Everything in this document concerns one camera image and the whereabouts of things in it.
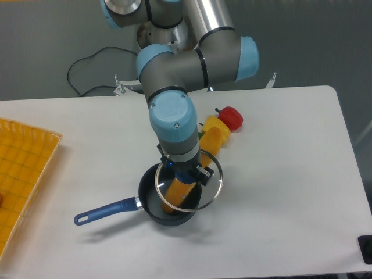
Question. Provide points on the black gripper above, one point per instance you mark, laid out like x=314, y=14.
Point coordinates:
x=189, y=171

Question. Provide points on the glass lid with blue knob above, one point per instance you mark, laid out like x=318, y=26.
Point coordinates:
x=164, y=176

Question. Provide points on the dark pot with blue handle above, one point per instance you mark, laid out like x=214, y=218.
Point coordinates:
x=147, y=199

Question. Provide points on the long yellow toy bread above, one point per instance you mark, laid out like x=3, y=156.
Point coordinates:
x=207, y=142

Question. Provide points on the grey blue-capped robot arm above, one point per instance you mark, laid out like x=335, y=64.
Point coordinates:
x=172, y=113

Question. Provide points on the green toy bell pepper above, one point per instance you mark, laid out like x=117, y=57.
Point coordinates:
x=200, y=135

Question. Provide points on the yellow toy bell pepper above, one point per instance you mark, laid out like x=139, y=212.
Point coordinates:
x=214, y=122

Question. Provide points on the red toy bell pepper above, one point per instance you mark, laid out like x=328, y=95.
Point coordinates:
x=230, y=117

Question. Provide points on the yellow plastic basket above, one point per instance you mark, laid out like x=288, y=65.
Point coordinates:
x=26, y=153

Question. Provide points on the black object at table corner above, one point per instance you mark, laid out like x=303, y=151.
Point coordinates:
x=365, y=244

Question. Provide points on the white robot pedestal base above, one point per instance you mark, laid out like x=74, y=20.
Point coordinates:
x=128, y=87

